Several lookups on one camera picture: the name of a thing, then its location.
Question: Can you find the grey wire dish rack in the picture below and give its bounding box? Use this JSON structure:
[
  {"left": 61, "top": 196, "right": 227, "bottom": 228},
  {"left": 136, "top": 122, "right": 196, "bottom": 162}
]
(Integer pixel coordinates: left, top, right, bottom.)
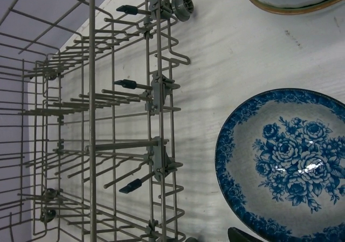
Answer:
[{"left": 1, "top": 0, "right": 193, "bottom": 241}]

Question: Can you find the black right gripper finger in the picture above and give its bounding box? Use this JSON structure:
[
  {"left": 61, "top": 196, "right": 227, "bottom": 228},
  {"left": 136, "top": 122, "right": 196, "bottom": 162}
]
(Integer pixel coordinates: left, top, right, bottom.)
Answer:
[{"left": 227, "top": 227, "right": 263, "bottom": 242}]

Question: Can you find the blue floral bowl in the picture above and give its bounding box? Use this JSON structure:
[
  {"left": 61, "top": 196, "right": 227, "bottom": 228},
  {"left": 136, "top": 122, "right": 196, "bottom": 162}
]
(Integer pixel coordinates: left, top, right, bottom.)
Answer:
[{"left": 215, "top": 88, "right": 344, "bottom": 241}]

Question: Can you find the white ribbed bowl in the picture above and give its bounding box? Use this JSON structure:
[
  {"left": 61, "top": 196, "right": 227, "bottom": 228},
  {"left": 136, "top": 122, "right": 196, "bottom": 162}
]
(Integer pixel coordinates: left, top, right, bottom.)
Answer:
[{"left": 249, "top": 0, "right": 344, "bottom": 16}]

